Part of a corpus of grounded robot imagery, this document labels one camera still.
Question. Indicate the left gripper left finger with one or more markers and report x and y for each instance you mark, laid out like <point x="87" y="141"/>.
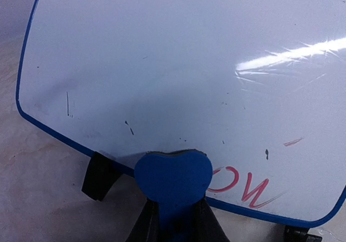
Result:
<point x="146" y="228"/>

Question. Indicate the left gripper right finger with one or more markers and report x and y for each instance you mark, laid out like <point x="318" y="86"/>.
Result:
<point x="206" y="225"/>

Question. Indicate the blue whiteboard eraser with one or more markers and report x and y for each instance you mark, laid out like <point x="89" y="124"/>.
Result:
<point x="175" y="182"/>

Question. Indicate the small blue-framed whiteboard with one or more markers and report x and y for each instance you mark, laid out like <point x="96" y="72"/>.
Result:
<point x="257" y="85"/>

